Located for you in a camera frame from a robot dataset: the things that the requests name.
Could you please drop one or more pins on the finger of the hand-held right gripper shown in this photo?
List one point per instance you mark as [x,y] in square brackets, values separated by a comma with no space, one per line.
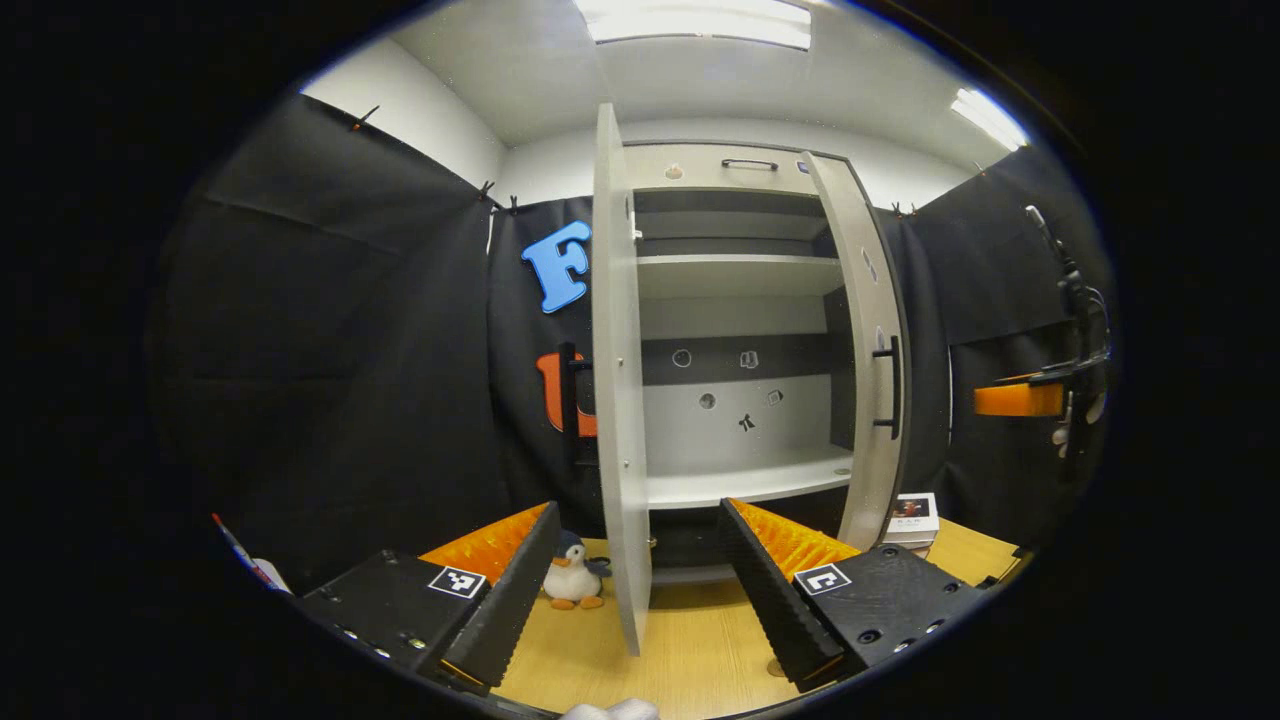
[1015,400]

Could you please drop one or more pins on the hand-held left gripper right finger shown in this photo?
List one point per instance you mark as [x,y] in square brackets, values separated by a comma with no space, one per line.
[765,600]

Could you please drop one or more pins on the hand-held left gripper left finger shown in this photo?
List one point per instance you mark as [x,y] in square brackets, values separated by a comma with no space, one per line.
[510,600]

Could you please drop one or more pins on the grey cabinet door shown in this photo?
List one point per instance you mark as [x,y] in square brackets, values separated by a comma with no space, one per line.
[870,470]
[620,400]

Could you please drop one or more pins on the grey cabinet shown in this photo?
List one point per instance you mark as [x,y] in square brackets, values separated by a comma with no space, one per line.
[740,275]

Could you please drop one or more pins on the grey cabinet drawer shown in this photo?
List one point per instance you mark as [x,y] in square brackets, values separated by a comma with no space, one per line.
[700,170]

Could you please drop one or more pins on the plush penguin toy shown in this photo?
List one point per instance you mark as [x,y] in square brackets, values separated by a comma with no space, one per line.
[572,580]

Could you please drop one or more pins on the stack of white books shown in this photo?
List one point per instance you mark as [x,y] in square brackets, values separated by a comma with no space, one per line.
[912,520]

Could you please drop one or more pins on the ceiling light panel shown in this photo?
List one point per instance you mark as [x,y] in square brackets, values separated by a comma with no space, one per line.
[695,22]
[990,118]

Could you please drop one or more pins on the red and white object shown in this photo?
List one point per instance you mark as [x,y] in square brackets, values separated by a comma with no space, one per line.
[250,560]

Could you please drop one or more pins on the black backdrop cloth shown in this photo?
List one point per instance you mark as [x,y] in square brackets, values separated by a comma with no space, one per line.
[350,350]

